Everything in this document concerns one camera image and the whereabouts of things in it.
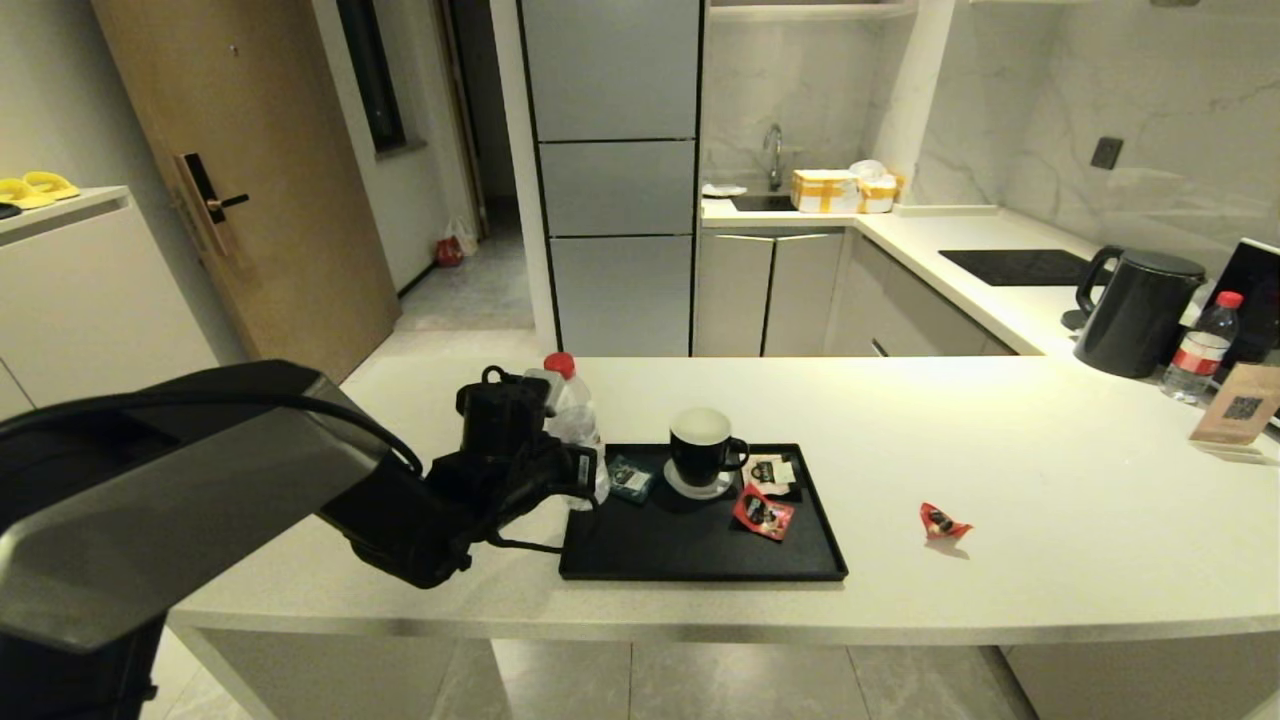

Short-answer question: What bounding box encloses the grey cabinet door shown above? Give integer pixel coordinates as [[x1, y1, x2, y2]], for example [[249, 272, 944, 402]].
[[695, 232, 776, 358], [762, 232, 846, 358]]

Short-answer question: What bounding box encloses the beige coffee sachet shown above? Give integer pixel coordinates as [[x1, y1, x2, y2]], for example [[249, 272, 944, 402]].
[[742, 453, 801, 498]]

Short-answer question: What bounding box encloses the dark narrow wall panel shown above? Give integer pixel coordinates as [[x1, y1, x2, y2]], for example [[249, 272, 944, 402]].
[[337, 0, 409, 156]]

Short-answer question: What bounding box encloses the black electric kettle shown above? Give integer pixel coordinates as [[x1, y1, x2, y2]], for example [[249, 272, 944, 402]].
[[1073, 246, 1208, 379]]

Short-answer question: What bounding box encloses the black induction cooktop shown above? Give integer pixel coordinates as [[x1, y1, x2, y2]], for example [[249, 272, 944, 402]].
[[940, 249, 1101, 287]]

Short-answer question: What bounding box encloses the red coffee sachet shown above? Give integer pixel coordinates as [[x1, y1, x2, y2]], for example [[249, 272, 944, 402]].
[[920, 502, 974, 541], [733, 484, 798, 542]]

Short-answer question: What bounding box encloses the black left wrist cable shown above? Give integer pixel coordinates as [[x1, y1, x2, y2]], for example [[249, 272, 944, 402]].
[[485, 480, 601, 556]]

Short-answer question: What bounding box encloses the brown QR code sign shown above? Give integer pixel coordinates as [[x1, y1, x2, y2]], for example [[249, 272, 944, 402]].
[[1188, 362, 1280, 466]]

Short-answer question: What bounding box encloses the brown wooden door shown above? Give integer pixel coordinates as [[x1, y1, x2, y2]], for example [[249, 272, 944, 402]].
[[92, 0, 403, 386]]

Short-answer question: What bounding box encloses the black door lock handle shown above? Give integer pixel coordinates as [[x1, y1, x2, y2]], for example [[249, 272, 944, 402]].
[[175, 152, 251, 256]]

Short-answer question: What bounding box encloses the clear water bottle red cap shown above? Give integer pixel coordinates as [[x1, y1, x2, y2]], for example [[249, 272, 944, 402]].
[[1162, 291, 1244, 405], [545, 352, 613, 511]]

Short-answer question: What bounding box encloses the black rectangular serving tray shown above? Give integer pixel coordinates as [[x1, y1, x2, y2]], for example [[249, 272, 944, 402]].
[[558, 443, 850, 583]]

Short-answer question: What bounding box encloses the black mug white inside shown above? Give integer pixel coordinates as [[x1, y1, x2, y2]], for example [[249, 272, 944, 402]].
[[668, 406, 751, 489]]

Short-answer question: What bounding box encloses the teal tea bag packet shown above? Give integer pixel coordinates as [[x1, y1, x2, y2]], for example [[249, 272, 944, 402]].
[[607, 455, 656, 503]]

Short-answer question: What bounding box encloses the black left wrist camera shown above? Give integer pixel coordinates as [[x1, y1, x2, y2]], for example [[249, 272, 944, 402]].
[[458, 366, 549, 456]]

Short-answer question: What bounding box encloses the white shoe cabinet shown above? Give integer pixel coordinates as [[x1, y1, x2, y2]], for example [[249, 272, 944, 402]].
[[0, 185, 221, 421]]

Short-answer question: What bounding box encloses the large yellow taped box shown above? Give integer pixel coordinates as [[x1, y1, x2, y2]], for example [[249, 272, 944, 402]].
[[791, 169, 862, 214]]

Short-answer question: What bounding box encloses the grey tall refrigerator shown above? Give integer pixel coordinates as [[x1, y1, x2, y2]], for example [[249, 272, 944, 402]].
[[518, 0, 706, 358]]

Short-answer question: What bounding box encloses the white round saucer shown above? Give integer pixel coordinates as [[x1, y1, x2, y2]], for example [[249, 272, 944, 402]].
[[663, 458, 734, 500]]

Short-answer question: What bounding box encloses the black tablet screen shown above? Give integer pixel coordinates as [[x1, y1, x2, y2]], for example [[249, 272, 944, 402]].
[[1210, 238, 1280, 371]]

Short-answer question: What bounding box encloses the grey drawer cabinet front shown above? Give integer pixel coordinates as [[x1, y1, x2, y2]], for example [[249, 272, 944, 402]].
[[825, 237, 1016, 358]]

